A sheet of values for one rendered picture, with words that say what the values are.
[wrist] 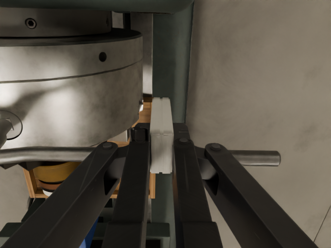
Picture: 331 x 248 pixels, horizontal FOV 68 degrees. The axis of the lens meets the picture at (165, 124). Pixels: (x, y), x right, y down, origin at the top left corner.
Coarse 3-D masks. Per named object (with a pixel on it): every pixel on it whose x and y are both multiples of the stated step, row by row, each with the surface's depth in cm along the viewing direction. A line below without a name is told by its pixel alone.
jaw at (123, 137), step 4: (124, 132) 39; (128, 132) 40; (116, 136) 40; (120, 136) 40; (124, 136) 40; (128, 136) 40; (108, 140) 40; (112, 140) 40; (116, 140) 40; (120, 140) 40; (124, 140) 40
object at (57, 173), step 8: (40, 168) 40; (48, 168) 40; (56, 168) 41; (64, 168) 42; (72, 168) 43; (40, 176) 42; (48, 176) 41; (56, 176) 42; (64, 176) 42; (40, 184) 44; (48, 184) 43; (56, 184) 43
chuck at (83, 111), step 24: (120, 72) 30; (0, 96) 24; (24, 96) 24; (48, 96) 25; (72, 96) 26; (96, 96) 28; (120, 96) 32; (24, 120) 25; (48, 120) 26; (72, 120) 27; (96, 120) 29; (120, 120) 33; (24, 144) 26; (48, 144) 27; (72, 144) 29; (96, 144) 31
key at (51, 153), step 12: (0, 156) 19; (12, 156) 19; (24, 156) 19; (36, 156) 19; (48, 156) 19; (60, 156) 19; (72, 156) 19; (84, 156) 19; (240, 156) 18; (252, 156) 18; (264, 156) 18; (276, 156) 18
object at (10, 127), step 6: (0, 120) 24; (6, 120) 25; (0, 126) 23; (6, 126) 24; (12, 126) 25; (0, 132) 22; (6, 132) 24; (0, 138) 22; (6, 138) 23; (0, 144) 22
